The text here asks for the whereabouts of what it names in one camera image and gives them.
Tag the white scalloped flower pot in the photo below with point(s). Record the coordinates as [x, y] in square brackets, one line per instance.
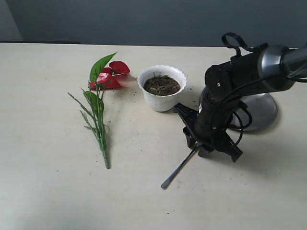
[161, 103]

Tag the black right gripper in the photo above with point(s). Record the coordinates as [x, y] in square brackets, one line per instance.
[208, 125]

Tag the dark soil in pot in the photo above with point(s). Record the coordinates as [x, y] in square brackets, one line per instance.
[162, 85]

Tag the stainless steel spork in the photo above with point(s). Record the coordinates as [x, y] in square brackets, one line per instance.
[172, 176]

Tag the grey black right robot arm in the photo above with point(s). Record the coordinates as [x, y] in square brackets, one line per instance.
[265, 69]

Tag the artificial red flower stem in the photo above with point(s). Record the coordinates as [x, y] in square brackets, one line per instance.
[105, 74]

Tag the round stainless steel plate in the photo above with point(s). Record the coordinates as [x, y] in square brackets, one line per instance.
[263, 110]

